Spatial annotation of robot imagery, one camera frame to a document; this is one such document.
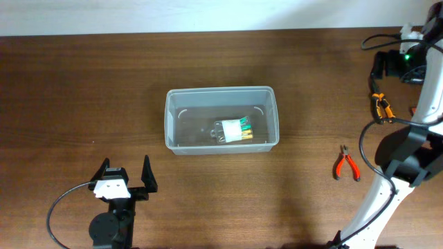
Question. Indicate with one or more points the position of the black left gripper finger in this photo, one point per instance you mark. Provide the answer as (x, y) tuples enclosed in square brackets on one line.
[(147, 176), (101, 171)]

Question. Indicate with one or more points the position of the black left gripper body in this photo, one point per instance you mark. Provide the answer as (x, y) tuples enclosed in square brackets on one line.
[(137, 190)]

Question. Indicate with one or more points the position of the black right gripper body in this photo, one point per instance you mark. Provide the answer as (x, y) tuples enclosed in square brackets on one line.
[(379, 64)]

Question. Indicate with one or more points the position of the orange black pliers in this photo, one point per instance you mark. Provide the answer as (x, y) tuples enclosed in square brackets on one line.
[(380, 107)]

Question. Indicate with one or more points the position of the clear screwdriver set case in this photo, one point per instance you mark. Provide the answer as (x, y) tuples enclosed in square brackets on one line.
[(227, 131)]

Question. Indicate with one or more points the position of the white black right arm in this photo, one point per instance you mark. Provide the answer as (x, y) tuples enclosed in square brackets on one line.
[(409, 156)]

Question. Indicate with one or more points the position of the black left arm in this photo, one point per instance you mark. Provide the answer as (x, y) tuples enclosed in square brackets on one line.
[(114, 228)]

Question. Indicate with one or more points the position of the clear plastic container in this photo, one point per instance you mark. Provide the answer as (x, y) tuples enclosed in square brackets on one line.
[(190, 115)]

